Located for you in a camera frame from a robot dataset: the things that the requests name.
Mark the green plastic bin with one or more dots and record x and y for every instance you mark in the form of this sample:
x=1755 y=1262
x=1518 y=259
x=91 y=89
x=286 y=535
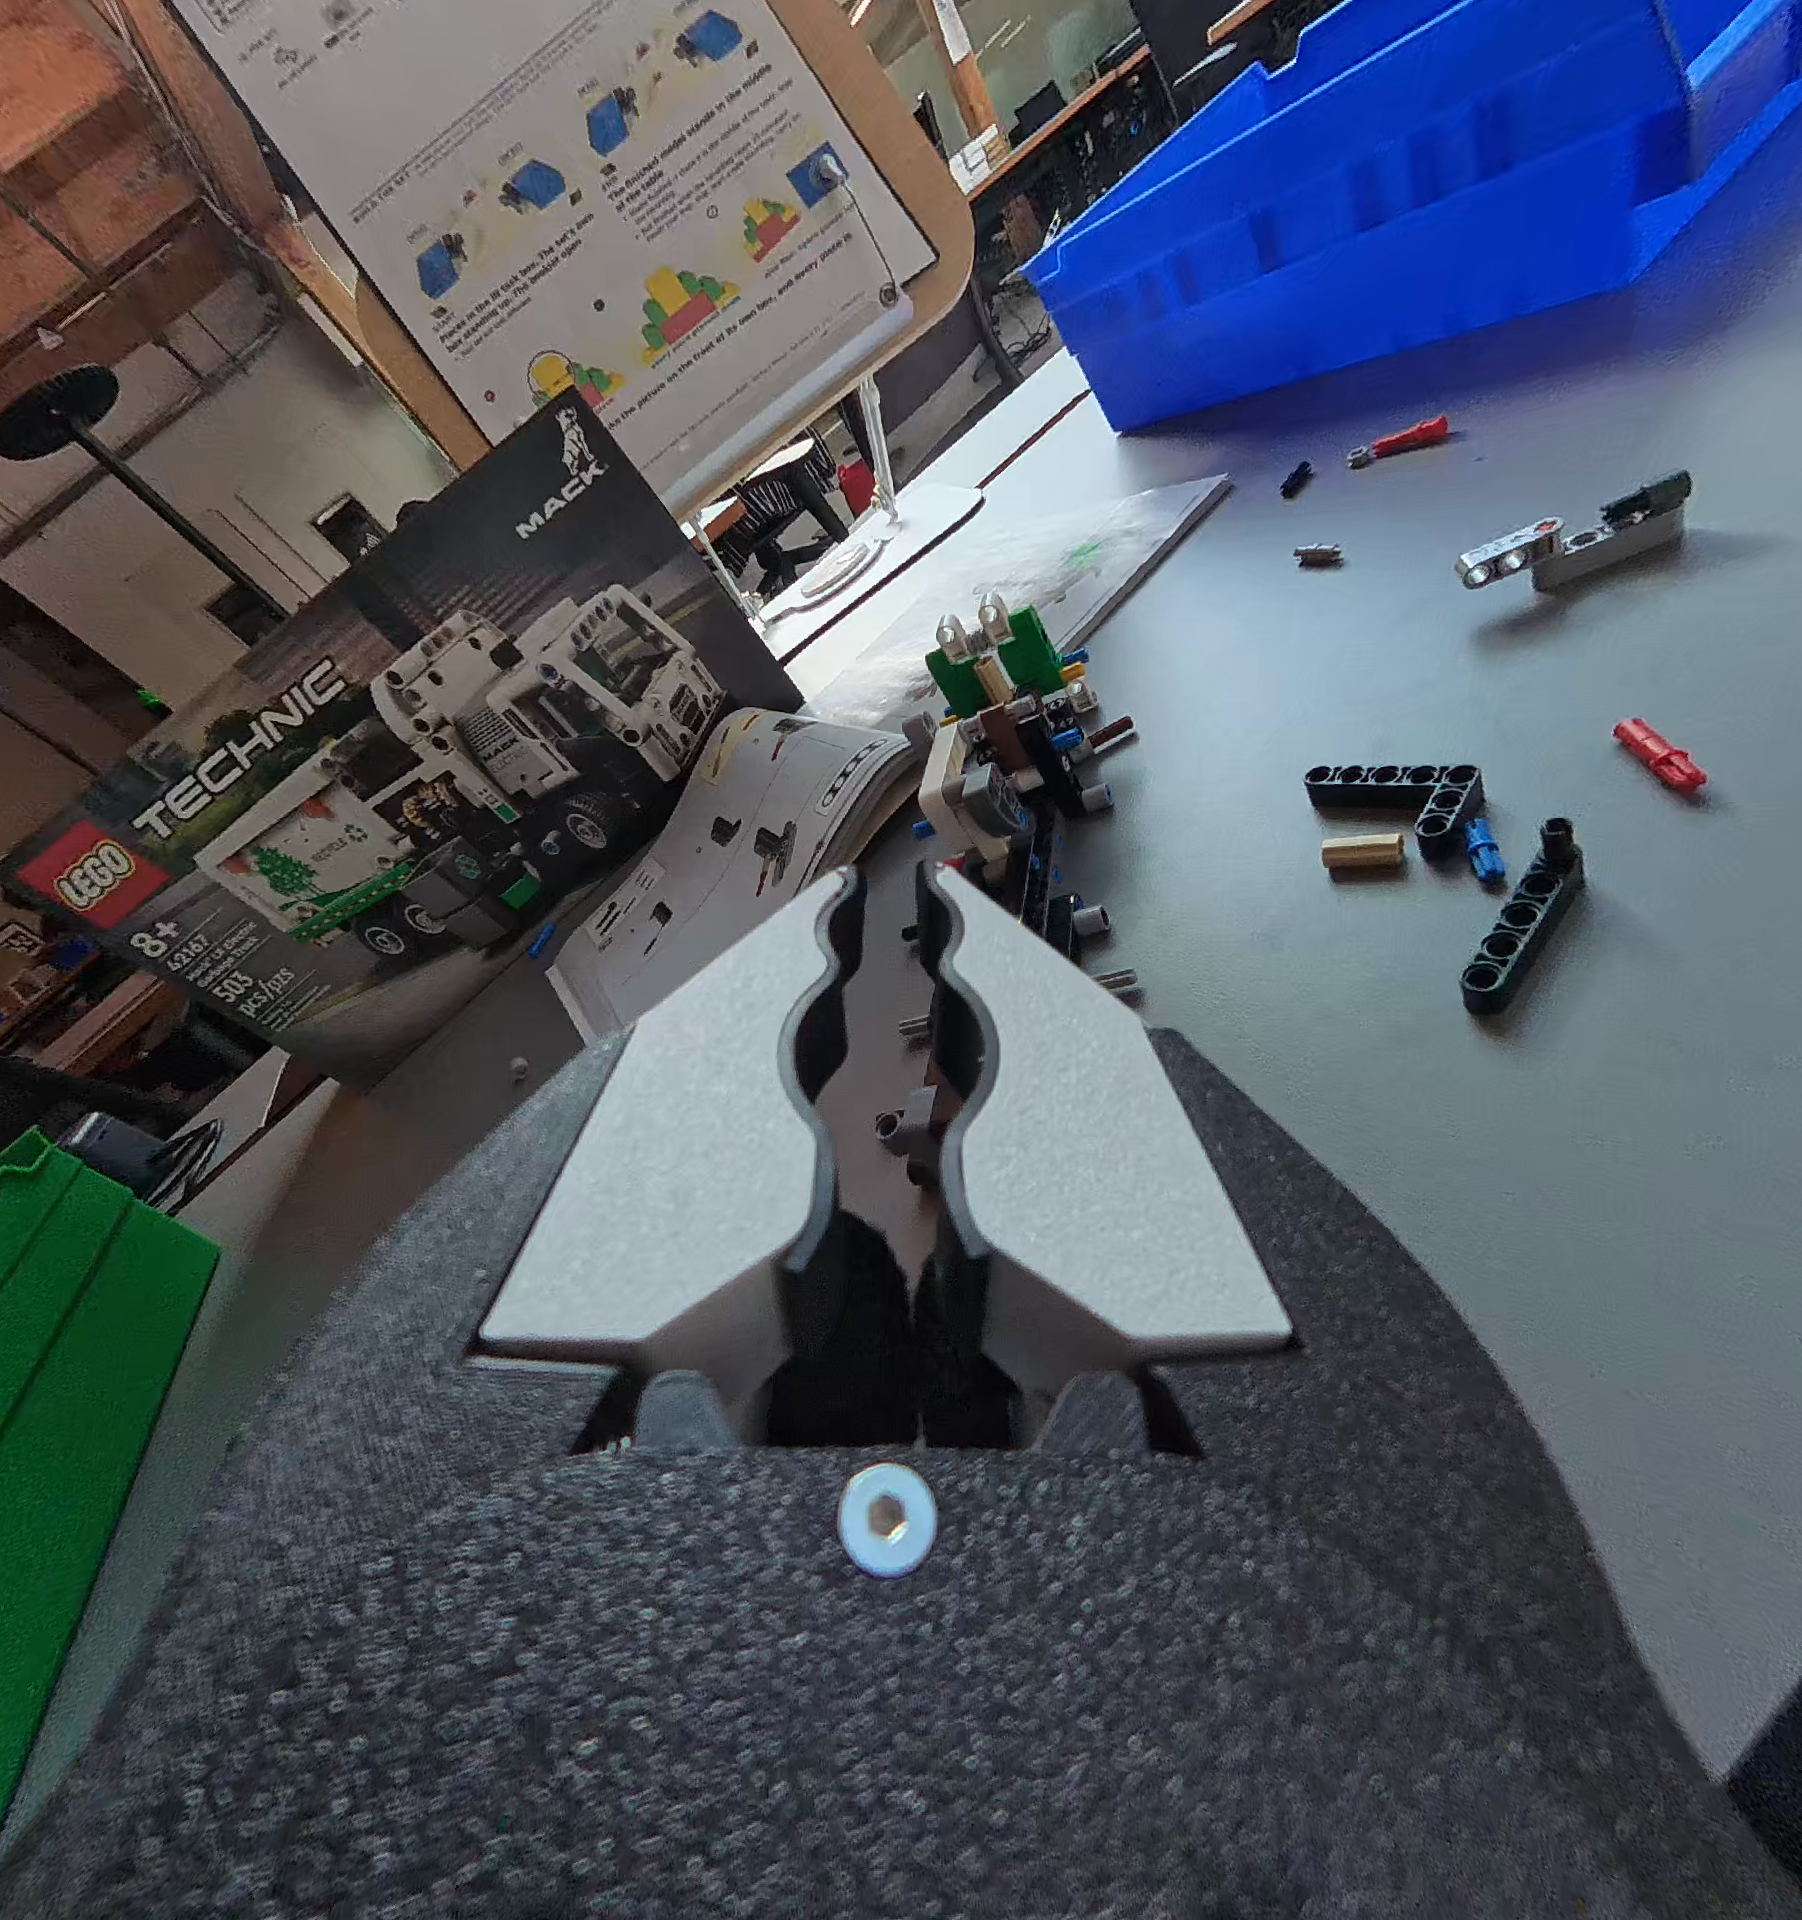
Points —
x=33 y=1425

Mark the lego set box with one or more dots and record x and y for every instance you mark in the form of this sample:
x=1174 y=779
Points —
x=392 y=676

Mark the printed instruction sheet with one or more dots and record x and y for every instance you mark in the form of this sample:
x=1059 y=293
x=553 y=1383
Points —
x=542 y=225

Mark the blue plastic bin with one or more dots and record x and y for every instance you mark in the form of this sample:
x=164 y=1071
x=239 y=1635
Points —
x=1366 y=225

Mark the white board stand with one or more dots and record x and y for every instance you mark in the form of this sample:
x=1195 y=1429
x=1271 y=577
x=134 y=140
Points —
x=930 y=518

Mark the blue lego pin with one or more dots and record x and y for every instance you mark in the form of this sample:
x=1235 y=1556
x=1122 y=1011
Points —
x=1481 y=851

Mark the wooden background desk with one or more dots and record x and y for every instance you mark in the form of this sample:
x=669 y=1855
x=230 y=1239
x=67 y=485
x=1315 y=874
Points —
x=1051 y=128

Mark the dark equipment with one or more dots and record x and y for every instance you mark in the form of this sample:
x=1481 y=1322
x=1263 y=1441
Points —
x=33 y=1104

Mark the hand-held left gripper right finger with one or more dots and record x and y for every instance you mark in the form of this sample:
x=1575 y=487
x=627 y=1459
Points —
x=1110 y=1170

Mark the grey lego beam assembly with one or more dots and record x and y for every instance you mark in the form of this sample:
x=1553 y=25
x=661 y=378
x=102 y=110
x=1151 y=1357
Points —
x=1591 y=551

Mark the black straight lego beam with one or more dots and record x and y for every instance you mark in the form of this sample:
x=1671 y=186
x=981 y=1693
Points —
x=1526 y=922

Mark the open instruction booklet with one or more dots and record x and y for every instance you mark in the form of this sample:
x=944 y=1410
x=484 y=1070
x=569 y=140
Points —
x=781 y=797

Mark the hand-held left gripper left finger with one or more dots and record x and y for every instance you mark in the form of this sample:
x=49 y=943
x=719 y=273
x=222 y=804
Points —
x=662 y=1141

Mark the flat closed booklet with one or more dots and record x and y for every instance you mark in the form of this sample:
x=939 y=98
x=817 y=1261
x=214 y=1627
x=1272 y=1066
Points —
x=1082 y=554

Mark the partly built lego model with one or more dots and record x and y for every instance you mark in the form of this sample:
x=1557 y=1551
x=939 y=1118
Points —
x=993 y=782

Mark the tan lego pin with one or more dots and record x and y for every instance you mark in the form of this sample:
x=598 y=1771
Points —
x=1364 y=856

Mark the red lego axle pin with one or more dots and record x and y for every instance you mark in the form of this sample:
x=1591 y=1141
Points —
x=1405 y=441

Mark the black angled lego beam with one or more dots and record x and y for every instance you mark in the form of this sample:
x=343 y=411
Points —
x=1443 y=810

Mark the striped office chair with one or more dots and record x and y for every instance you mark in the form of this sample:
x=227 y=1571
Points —
x=781 y=495

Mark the black disc lamp on pole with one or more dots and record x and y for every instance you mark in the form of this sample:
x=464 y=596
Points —
x=55 y=407

